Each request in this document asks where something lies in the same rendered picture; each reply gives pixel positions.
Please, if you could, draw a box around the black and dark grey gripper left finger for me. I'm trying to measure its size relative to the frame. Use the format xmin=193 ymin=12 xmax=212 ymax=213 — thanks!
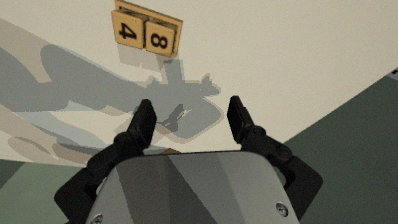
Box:
xmin=54 ymin=99 xmax=157 ymax=224

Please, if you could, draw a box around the wooden number cube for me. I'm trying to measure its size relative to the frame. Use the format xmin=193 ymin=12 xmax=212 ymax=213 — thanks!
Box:
xmin=146 ymin=19 xmax=177 ymax=57
xmin=111 ymin=9 xmax=150 ymax=50

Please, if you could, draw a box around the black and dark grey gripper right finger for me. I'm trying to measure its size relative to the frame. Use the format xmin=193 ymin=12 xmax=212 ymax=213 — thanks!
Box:
xmin=227 ymin=95 xmax=323 ymax=221

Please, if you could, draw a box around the dark brown calendar tray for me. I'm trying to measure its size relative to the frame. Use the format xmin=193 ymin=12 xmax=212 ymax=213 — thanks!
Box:
xmin=114 ymin=0 xmax=183 ymax=57

